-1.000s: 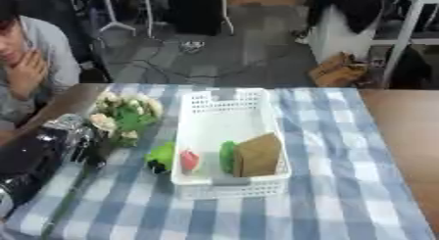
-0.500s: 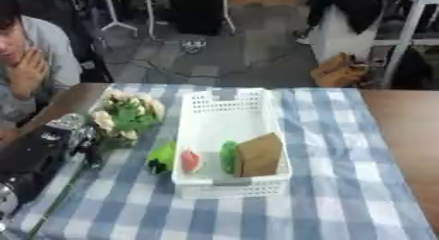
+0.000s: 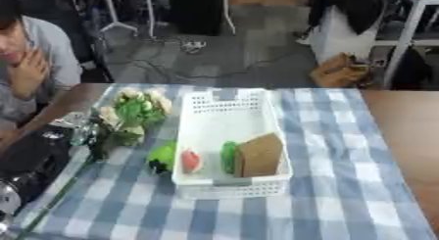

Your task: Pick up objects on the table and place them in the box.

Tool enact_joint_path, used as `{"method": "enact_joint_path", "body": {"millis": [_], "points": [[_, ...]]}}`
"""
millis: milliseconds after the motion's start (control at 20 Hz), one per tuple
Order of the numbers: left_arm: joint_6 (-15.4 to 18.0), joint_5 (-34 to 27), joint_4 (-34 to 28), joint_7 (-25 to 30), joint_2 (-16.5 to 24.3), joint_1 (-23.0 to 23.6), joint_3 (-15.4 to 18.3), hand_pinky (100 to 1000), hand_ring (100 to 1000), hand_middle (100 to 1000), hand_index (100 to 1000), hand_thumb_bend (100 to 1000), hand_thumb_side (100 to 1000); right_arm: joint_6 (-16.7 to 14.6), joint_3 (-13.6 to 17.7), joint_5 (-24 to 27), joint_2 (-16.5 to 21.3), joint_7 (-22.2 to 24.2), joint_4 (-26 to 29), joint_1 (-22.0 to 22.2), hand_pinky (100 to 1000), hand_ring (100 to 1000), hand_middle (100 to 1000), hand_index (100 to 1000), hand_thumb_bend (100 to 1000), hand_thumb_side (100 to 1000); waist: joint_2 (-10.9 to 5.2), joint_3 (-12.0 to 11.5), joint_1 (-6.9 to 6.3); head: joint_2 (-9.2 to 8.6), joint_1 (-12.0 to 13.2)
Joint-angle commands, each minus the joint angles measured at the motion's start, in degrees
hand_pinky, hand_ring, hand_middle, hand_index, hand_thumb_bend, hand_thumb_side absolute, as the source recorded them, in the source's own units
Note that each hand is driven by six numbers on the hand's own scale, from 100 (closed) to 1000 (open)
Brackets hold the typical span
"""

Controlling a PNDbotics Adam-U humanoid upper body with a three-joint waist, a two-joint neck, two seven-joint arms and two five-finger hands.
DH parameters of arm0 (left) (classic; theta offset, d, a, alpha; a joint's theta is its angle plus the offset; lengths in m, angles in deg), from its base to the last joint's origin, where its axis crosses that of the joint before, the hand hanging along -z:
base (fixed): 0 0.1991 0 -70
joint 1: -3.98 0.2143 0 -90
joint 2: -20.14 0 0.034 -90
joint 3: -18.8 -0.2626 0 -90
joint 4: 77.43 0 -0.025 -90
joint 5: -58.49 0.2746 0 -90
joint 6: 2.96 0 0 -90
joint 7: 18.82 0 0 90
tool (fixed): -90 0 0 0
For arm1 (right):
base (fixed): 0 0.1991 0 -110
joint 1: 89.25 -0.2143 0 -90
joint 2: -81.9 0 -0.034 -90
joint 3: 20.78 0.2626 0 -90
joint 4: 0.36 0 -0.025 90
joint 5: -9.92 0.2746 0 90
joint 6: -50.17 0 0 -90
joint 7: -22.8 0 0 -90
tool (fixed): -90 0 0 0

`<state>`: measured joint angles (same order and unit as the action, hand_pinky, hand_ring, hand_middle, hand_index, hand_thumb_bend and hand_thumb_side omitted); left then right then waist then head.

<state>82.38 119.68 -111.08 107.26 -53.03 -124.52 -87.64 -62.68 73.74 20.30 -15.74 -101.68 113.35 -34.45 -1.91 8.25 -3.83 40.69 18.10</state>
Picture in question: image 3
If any person in the background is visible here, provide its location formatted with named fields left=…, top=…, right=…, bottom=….
left=295, top=0, right=393, bottom=66

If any white and green flower bouquet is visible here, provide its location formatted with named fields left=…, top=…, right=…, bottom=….
left=14, top=86, right=175, bottom=240

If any black floor cable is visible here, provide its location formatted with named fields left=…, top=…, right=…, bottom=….
left=122, top=51, right=315, bottom=85

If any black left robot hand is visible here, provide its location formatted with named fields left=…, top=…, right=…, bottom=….
left=85, top=108, right=117, bottom=163

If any red toy fruit slice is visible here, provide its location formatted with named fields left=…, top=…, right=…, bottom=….
left=179, top=147, right=206, bottom=174

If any green and black toy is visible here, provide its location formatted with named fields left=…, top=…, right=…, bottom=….
left=145, top=141, right=178, bottom=175

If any brown bag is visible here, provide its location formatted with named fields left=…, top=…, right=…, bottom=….
left=309, top=52, right=374, bottom=89

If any black cabinet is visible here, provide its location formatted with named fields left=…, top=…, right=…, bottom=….
left=168, top=0, right=226, bottom=36

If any green round toy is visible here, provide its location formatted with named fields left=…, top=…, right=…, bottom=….
left=219, top=140, right=242, bottom=175

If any white object on floor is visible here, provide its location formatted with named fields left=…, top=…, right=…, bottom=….
left=179, top=39, right=210, bottom=55

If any white metal table frame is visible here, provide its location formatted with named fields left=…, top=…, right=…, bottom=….
left=373, top=0, right=439, bottom=89

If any black bag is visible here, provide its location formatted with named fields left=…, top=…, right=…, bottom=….
left=391, top=46, right=434, bottom=91

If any white stand leg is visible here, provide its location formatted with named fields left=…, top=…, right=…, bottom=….
left=220, top=0, right=239, bottom=36

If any white perforated plastic basket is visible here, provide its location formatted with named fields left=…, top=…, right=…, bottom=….
left=170, top=88, right=295, bottom=200

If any person's hand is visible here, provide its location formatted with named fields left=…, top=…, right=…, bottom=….
left=5, top=48, right=52, bottom=101

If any white tripod stand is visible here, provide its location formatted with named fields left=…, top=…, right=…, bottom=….
left=97, top=0, right=158, bottom=40

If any brown cardboard piece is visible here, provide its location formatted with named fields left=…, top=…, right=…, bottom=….
left=231, top=131, right=287, bottom=179

